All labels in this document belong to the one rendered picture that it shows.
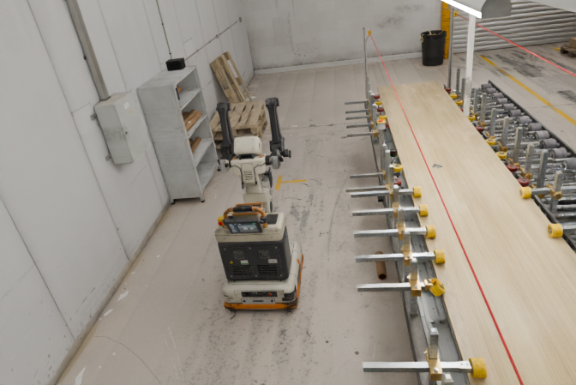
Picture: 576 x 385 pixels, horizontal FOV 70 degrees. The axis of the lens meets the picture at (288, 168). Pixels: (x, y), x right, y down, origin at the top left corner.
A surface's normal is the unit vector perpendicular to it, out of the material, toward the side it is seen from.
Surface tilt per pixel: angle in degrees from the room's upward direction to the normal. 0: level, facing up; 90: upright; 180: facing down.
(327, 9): 90
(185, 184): 90
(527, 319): 0
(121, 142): 90
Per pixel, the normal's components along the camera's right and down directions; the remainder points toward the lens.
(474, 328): -0.13, -0.88
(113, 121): -0.10, 0.47
